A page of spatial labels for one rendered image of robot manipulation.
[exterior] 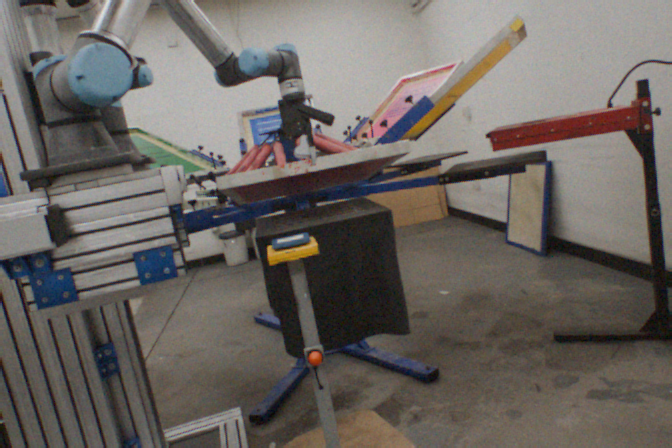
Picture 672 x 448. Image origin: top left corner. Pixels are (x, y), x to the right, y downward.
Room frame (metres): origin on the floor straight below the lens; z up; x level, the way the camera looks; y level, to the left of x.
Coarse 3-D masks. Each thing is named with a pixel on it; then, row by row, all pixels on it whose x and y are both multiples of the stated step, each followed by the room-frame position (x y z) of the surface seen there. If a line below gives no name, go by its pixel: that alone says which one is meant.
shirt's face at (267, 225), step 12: (324, 204) 2.07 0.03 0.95; (336, 204) 2.00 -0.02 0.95; (360, 204) 1.87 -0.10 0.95; (372, 204) 1.81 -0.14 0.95; (276, 216) 1.99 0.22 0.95; (336, 216) 1.68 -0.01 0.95; (348, 216) 1.64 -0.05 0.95; (264, 228) 1.73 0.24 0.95; (276, 228) 1.67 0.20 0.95; (288, 228) 1.63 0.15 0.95
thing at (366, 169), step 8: (384, 160) 1.61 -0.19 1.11; (336, 168) 1.55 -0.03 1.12; (344, 168) 1.60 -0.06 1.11; (352, 168) 1.65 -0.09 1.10; (360, 168) 1.71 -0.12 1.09; (368, 168) 1.77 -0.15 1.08; (376, 168) 1.83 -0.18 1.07; (320, 176) 1.70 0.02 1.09; (328, 176) 1.76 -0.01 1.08; (336, 176) 1.83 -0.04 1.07; (344, 176) 1.89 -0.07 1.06; (352, 176) 1.96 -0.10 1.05; (360, 176) 2.05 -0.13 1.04; (312, 184) 1.95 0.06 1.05; (320, 184) 2.04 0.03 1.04; (328, 184) 2.12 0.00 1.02; (336, 184) 2.22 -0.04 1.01
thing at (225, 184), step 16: (400, 144) 1.54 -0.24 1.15; (304, 160) 1.51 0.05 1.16; (320, 160) 1.51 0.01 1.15; (336, 160) 1.51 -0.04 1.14; (352, 160) 1.52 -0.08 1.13; (368, 160) 1.53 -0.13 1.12; (224, 176) 1.48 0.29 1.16; (240, 176) 1.48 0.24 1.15; (256, 176) 1.49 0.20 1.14; (272, 176) 1.49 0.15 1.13; (288, 176) 1.50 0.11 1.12; (368, 176) 2.14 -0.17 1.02; (224, 192) 1.57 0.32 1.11
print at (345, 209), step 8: (328, 208) 1.92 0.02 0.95; (336, 208) 1.88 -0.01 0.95; (344, 208) 1.84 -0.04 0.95; (352, 208) 1.80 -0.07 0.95; (360, 208) 1.76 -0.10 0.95; (288, 216) 1.91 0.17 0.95; (296, 216) 1.88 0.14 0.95; (304, 216) 1.83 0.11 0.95; (312, 216) 1.79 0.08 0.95; (320, 216) 1.76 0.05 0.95; (328, 216) 1.72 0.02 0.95; (280, 224) 1.75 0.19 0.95; (288, 224) 1.71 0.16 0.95; (296, 224) 1.68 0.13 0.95
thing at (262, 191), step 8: (296, 176) 1.54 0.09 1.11; (304, 176) 1.59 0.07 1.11; (312, 176) 1.65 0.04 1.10; (256, 184) 1.53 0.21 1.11; (264, 184) 1.58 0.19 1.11; (272, 184) 1.63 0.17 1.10; (280, 184) 1.68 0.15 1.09; (288, 184) 1.75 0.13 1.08; (296, 184) 1.81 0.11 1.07; (304, 184) 1.88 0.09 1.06; (240, 192) 1.67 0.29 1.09; (248, 192) 1.73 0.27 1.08; (256, 192) 1.79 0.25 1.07; (264, 192) 1.86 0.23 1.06; (272, 192) 1.93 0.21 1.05; (280, 192) 2.01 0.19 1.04; (288, 192) 2.10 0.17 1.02; (296, 192) 2.20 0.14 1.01; (248, 200) 2.08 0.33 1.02; (256, 200) 2.17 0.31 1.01
